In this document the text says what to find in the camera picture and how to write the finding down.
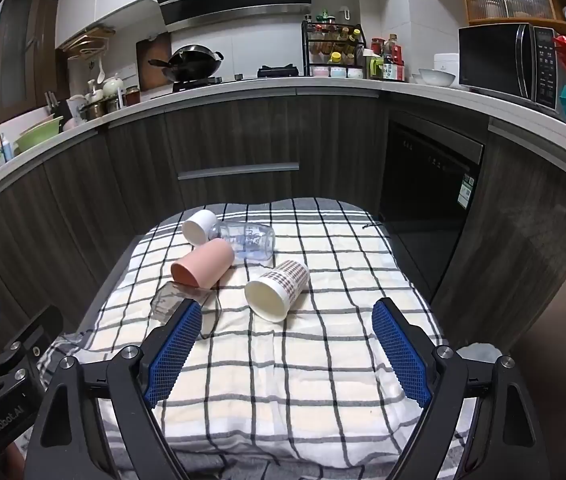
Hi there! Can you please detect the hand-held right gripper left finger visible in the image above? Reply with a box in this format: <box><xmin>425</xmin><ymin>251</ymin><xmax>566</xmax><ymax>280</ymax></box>
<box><xmin>24</xmin><ymin>299</ymin><xmax>204</xmax><ymax>480</ymax></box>

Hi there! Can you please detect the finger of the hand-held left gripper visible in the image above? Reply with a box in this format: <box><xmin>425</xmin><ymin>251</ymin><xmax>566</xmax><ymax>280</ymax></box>
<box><xmin>0</xmin><ymin>305</ymin><xmax>64</xmax><ymax>392</ymax></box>

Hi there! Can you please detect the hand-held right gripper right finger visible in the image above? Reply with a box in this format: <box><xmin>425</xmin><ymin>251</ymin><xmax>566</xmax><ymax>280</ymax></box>
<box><xmin>372</xmin><ymin>298</ymin><xmax>548</xmax><ymax>480</ymax></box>

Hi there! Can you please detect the brown patterned paper cup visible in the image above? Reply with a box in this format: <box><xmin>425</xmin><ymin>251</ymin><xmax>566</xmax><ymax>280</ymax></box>
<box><xmin>244</xmin><ymin>260</ymin><xmax>310</xmax><ymax>322</ymax></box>

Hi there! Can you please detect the person's left forearm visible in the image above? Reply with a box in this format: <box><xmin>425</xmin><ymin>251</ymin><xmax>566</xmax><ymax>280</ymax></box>
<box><xmin>4</xmin><ymin>444</ymin><xmax>28</xmax><ymax>480</ymax></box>

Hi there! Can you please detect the clear glass cup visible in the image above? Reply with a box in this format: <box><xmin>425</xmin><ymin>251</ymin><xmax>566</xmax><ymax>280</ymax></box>
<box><xmin>150</xmin><ymin>281</ymin><xmax>222</xmax><ymax>339</ymax></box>

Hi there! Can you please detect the pink cup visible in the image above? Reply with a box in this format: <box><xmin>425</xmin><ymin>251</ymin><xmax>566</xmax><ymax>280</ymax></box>
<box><xmin>171</xmin><ymin>238</ymin><xmax>235</xmax><ymax>289</ymax></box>

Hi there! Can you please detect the white cup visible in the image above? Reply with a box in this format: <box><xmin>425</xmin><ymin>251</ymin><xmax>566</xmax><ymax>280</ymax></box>
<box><xmin>182</xmin><ymin>208</ymin><xmax>220</xmax><ymax>247</ymax></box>

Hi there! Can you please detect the black white checkered cloth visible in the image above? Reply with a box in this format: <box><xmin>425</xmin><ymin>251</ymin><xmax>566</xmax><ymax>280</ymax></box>
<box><xmin>38</xmin><ymin>197</ymin><xmax>469</xmax><ymax>480</ymax></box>

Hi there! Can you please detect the clear printed glass bottle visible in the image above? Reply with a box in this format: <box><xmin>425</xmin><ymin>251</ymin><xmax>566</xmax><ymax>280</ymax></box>
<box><xmin>208</xmin><ymin>220</ymin><xmax>277</xmax><ymax>263</ymax></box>

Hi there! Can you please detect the black dishwasher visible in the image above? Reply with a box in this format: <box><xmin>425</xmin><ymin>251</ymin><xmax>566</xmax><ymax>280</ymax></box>
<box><xmin>379</xmin><ymin>120</ymin><xmax>485</xmax><ymax>286</ymax></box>

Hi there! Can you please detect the green bowl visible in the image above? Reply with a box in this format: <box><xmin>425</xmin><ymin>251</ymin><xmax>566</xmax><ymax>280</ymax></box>
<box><xmin>15</xmin><ymin>116</ymin><xmax>64</xmax><ymax>154</ymax></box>

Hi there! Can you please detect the dark wood drawer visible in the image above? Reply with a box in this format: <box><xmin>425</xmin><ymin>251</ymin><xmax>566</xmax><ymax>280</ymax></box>
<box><xmin>165</xmin><ymin>94</ymin><xmax>309</xmax><ymax>200</ymax></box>

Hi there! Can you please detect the white patterned mug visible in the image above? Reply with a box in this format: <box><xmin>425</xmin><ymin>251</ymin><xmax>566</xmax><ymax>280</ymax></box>
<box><xmin>66</xmin><ymin>96</ymin><xmax>88</xmax><ymax>126</ymax></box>

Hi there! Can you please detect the brown door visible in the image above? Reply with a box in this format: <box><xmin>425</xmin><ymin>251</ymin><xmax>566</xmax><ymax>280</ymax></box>
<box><xmin>0</xmin><ymin>0</ymin><xmax>62</xmax><ymax>126</ymax></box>

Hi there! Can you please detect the black gas stove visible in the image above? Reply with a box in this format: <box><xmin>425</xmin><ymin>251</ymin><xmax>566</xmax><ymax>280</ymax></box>
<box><xmin>170</xmin><ymin>75</ymin><xmax>244</xmax><ymax>93</ymax></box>

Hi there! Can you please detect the white bowl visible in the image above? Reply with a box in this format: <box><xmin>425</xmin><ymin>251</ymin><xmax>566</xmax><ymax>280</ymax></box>
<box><xmin>416</xmin><ymin>68</ymin><xmax>456</xmax><ymax>87</ymax></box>

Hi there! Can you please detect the brown cutting board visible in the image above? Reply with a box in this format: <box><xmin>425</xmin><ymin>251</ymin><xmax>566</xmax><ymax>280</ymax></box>
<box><xmin>136</xmin><ymin>34</ymin><xmax>173</xmax><ymax>92</ymax></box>

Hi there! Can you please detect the black wok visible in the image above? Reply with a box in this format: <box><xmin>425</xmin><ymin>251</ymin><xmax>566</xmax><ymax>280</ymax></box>
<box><xmin>149</xmin><ymin>45</ymin><xmax>225</xmax><ymax>84</ymax></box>

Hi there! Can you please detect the dark sauce bottle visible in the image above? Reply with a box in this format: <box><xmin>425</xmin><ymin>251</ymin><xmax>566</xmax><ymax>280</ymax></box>
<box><xmin>382</xmin><ymin>34</ymin><xmax>400</xmax><ymax>81</ymax></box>

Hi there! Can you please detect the black microwave oven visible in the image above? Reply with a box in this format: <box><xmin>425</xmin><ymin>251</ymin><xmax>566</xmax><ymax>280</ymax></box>
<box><xmin>458</xmin><ymin>22</ymin><xmax>565</xmax><ymax>114</ymax></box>

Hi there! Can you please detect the black spice rack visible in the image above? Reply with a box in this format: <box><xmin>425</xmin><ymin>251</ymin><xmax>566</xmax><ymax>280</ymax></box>
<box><xmin>302</xmin><ymin>10</ymin><xmax>367</xmax><ymax>80</ymax></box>

